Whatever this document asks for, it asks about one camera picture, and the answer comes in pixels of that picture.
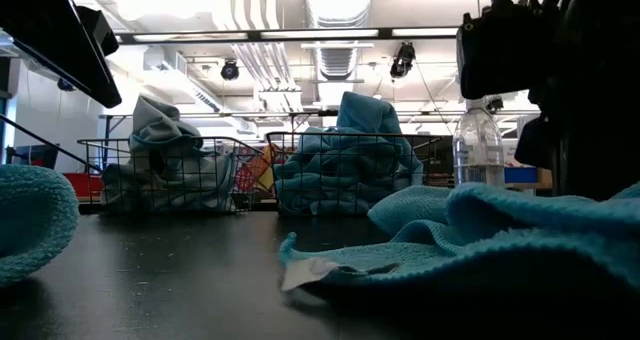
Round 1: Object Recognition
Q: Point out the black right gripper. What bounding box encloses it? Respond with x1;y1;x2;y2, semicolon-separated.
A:
514;29;640;201

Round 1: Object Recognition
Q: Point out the blue microfiber towel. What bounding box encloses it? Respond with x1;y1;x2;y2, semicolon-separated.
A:
0;164;80;287
279;182;640;306
335;90;404;136
273;127;425;216

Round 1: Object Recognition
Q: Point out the low wooden table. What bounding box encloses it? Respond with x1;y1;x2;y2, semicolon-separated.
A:
504;181;554;192

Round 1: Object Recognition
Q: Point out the blue plastic bin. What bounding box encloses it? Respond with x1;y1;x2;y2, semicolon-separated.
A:
503;166;539;185

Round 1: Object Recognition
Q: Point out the clear plastic spray bottle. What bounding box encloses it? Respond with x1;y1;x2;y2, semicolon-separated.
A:
452;98;506;189

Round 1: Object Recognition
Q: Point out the black computer monitor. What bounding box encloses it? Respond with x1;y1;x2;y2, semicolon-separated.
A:
5;143;60;170

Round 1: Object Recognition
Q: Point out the black overhead light bar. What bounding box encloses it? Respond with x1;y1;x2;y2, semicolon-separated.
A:
114;26;461;46

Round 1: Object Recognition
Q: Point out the red box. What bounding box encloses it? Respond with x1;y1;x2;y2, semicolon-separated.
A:
64;172;105;201

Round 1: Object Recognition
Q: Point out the colourful patchwork quilt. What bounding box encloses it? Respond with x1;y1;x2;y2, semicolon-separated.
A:
234;144;277;194

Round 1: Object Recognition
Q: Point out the gold wire basket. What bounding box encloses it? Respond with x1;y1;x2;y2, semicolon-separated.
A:
265;131;444;217
77;136;266;215

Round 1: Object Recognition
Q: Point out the thin black cable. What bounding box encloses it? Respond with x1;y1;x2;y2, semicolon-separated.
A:
0;113;104;175

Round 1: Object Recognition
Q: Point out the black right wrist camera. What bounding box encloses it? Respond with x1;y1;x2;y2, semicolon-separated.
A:
455;4;550;101

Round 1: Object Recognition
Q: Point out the silver ceiling duct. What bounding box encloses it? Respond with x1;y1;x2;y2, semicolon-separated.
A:
304;0;374;81

